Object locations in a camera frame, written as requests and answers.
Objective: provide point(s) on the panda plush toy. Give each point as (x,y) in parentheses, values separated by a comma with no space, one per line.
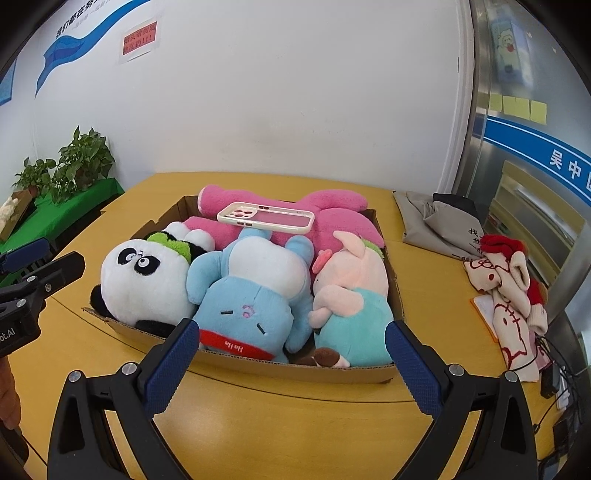
(143,286)

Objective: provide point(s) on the white notebook orange edge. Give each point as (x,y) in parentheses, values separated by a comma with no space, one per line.
(482,307)

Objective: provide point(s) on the person's left hand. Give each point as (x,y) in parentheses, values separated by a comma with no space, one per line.
(7,397)

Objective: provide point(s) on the blue ribbon wall decal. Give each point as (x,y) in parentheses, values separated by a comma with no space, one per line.
(64,50)

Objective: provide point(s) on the red white printed cloth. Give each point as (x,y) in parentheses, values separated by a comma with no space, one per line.
(508,314)

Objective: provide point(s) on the grey cloth bag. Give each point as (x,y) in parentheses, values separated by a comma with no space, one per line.
(420,221)

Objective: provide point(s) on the cartoon window poster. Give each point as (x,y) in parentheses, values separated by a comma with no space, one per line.
(510,50)

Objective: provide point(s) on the brown cardboard box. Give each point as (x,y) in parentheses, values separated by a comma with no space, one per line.
(277,369)

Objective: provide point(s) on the blue window banner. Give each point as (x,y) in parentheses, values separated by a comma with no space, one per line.
(531,143)

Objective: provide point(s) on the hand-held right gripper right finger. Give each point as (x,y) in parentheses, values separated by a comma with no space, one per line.
(413,369)

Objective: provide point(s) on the black cloth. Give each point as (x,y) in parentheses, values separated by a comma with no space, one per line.
(457,203)

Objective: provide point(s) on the large potted green plant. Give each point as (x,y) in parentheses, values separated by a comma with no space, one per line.
(83,159)

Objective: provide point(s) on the yellow sticky note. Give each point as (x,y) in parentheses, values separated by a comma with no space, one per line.
(516,106)
(496,102)
(538,110)

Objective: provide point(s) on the light blue plush toy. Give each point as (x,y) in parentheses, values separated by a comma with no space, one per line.
(249,300)

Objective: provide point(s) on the red wall sign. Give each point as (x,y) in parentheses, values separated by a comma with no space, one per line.
(141,42)

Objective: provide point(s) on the black power adapter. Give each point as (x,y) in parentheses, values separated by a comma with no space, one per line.
(550,383)

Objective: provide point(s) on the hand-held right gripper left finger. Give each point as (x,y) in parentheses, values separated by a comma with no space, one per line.
(173,364)

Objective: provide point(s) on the small potted green plant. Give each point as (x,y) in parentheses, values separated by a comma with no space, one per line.
(34,177)

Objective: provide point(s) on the pink white phone case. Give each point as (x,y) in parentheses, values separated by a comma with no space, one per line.
(281,218)

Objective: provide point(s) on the small brown box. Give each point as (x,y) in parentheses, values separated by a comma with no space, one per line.
(18,214)

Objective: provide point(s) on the pink pig plush toy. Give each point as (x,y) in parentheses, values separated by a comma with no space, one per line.
(351,286)

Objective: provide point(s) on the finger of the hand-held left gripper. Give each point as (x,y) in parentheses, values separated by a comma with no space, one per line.
(27,254)
(60,272)

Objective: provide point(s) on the green tablecloth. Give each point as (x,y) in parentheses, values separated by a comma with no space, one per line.
(74,207)

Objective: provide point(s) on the pink bear plush toy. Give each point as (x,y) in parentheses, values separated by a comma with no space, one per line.
(337,217)

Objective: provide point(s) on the blue framed wall poster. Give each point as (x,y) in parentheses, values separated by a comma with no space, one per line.
(7,83)

